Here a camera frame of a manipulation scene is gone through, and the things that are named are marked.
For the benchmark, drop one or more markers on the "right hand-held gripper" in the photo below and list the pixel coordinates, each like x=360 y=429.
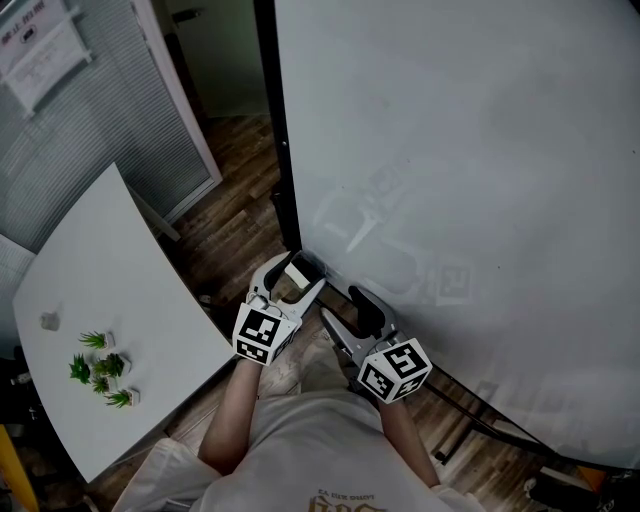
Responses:
x=395 y=370

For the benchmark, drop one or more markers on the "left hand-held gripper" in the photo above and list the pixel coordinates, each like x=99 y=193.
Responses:
x=260 y=332

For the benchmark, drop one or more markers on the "white eraser block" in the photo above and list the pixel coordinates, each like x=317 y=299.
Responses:
x=296 y=276

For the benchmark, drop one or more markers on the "person's left forearm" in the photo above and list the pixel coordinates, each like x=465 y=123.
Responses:
x=230 y=415

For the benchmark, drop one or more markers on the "person's right forearm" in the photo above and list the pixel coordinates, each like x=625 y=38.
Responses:
x=405 y=440

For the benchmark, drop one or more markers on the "orange-brown cardboard piece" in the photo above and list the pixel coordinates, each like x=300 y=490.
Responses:
x=592 y=479

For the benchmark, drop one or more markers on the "person's beige trousers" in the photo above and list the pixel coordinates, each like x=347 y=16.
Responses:
x=305 y=370

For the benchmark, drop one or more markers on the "person's white shirt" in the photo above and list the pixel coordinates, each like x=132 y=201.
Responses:
x=310 y=450

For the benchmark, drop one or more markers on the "white table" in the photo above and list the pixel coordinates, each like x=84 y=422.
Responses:
x=110 y=260

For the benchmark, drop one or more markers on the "small dark green potted plant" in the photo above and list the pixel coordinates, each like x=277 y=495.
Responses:
x=112 y=365
x=79 y=370

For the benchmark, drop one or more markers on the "small spiky potted plant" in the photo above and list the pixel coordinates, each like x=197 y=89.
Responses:
x=120 y=398
x=95 y=340

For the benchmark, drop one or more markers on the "small grey table object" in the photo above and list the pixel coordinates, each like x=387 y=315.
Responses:
x=50 y=321

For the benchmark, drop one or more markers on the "black chair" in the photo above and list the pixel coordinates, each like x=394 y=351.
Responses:
x=12 y=395

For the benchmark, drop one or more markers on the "yellow panel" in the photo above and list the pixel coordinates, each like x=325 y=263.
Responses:
x=12 y=470

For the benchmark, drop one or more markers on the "white paper notice holder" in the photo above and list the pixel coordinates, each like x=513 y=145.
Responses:
x=40 y=60

